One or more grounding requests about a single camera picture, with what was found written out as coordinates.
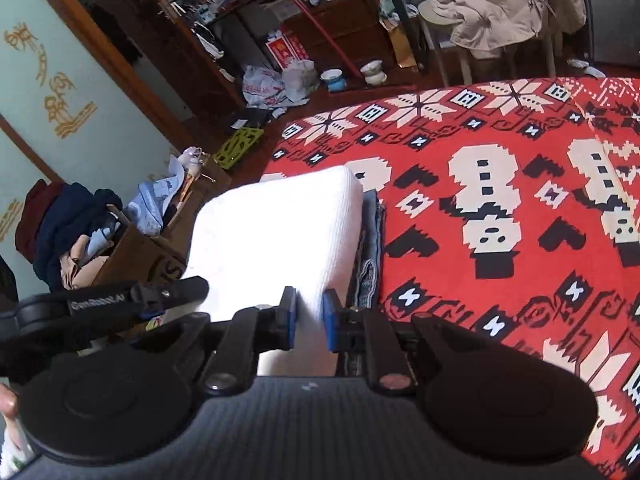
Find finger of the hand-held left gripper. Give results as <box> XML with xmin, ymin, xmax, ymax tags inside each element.
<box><xmin>132</xmin><ymin>276</ymin><xmax>210</xmax><ymax>313</ymax></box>

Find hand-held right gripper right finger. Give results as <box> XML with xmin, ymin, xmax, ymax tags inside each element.
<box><xmin>322</xmin><ymin>288</ymin><xmax>493</xmax><ymax>393</ymax></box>

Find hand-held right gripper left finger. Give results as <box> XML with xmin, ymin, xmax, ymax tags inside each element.
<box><xmin>131</xmin><ymin>287</ymin><xmax>300</xmax><ymax>396</ymax></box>

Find white knit vest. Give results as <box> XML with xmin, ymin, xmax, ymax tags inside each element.
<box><xmin>181</xmin><ymin>165</ymin><xmax>365</xmax><ymax>378</ymax></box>

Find person's left hand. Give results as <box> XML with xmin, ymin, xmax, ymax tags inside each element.
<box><xmin>0</xmin><ymin>384</ymin><xmax>21</xmax><ymax>418</ymax></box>

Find cardboard box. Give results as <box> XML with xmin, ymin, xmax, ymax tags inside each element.
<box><xmin>91</xmin><ymin>160</ymin><xmax>232</xmax><ymax>292</ymax></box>

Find blue jeans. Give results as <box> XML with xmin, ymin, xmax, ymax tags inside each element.
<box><xmin>336</xmin><ymin>190</ymin><xmax>388</xmax><ymax>378</ymax></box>

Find navy clothing pile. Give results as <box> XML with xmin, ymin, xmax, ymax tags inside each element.
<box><xmin>31</xmin><ymin>182</ymin><xmax>124</xmax><ymax>292</ymax></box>

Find maroon cloth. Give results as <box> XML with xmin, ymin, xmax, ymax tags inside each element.
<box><xmin>14</xmin><ymin>180</ymin><xmax>68</xmax><ymax>257</ymax></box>

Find green patterned box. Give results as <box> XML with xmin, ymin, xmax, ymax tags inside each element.
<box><xmin>213</xmin><ymin>127</ymin><xmax>266</xmax><ymax>169</ymax></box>

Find red patterned blanket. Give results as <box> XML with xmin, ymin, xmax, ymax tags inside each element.
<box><xmin>259</xmin><ymin>76</ymin><xmax>640</xmax><ymax>480</ymax></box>

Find white printed plastic bag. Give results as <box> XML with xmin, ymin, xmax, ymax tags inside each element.
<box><xmin>241</xmin><ymin>57</ymin><xmax>322</xmax><ymax>109</ymax></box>

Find blue white mug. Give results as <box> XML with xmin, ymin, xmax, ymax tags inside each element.
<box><xmin>320</xmin><ymin>68</ymin><xmax>346</xmax><ymax>92</ymax></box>

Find white bowl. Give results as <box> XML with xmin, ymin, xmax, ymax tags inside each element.
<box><xmin>360</xmin><ymin>59</ymin><xmax>387</xmax><ymax>86</ymax></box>

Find red paper box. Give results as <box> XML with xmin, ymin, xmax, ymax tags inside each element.
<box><xmin>264</xmin><ymin>31</ymin><xmax>309</xmax><ymax>72</ymax></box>

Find black storage shelf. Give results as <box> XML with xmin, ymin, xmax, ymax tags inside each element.
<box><xmin>169</xmin><ymin>0</ymin><xmax>283</xmax><ymax>78</ymax></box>

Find beige chair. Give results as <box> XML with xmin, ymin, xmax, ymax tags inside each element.
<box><xmin>419</xmin><ymin>10</ymin><xmax>559</xmax><ymax>87</ymax></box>

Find wooden drawer cabinet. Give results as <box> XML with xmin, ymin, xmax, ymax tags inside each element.
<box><xmin>279</xmin><ymin>0</ymin><xmax>397</xmax><ymax>75</ymax></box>

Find beige jacket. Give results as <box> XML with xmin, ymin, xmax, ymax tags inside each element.
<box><xmin>417</xmin><ymin>0</ymin><xmax>588</xmax><ymax>61</ymax></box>

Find crumpled white paper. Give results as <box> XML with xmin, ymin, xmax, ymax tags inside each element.
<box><xmin>566</xmin><ymin>57</ymin><xmax>607</xmax><ymax>79</ymax></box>

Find grey refrigerator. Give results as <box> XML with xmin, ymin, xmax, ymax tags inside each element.
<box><xmin>580</xmin><ymin>0</ymin><xmax>640</xmax><ymax>67</ymax></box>

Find wooden door frame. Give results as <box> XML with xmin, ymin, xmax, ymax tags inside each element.
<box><xmin>30</xmin><ymin>0</ymin><xmax>247</xmax><ymax>127</ymax></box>

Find red broom handle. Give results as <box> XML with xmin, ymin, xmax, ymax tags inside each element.
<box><xmin>270</xmin><ymin>0</ymin><xmax>367</xmax><ymax>79</ymax></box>

